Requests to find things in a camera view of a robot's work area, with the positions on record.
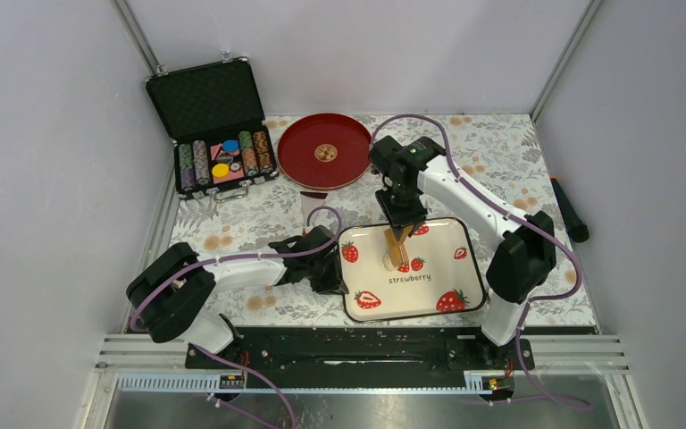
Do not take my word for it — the black poker chip case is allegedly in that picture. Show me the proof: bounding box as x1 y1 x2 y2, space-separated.
144 57 279 200

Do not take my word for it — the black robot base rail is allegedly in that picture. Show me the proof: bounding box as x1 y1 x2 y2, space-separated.
219 327 535 378

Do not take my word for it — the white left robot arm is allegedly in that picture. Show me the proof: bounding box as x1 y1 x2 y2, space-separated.
125 225 339 367

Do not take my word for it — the slotted grey cable duct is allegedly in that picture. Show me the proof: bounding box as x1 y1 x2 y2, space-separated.
117 368 514 395

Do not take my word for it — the square strawberry ceramic plate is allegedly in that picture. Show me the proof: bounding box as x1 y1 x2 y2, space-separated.
339 217 488 322

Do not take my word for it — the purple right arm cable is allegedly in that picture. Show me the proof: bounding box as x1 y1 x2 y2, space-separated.
369 114 594 414

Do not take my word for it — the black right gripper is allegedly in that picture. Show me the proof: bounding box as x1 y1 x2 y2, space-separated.
375 182 428 240

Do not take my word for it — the round red lacquer tray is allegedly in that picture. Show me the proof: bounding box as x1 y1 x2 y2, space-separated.
276 114 372 190

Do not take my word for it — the wooden dough roller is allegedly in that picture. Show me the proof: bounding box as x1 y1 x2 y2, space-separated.
384 227 409 271

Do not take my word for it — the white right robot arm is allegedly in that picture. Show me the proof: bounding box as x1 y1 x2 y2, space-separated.
369 136 556 368

